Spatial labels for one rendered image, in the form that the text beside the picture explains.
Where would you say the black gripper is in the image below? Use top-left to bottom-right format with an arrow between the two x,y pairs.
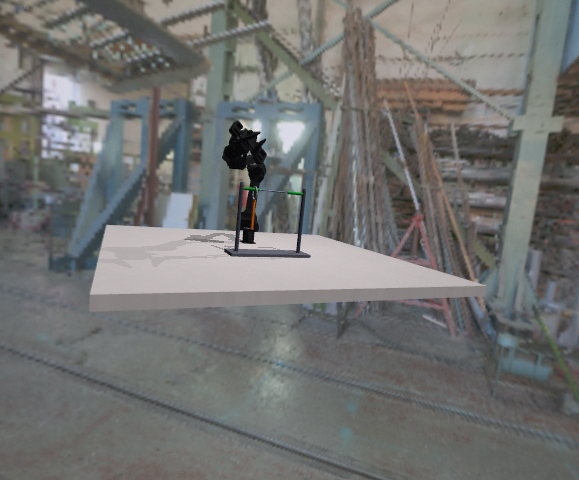
229,120 -> 267,165

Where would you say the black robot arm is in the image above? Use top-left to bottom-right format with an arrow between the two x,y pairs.
222,135 -> 266,244

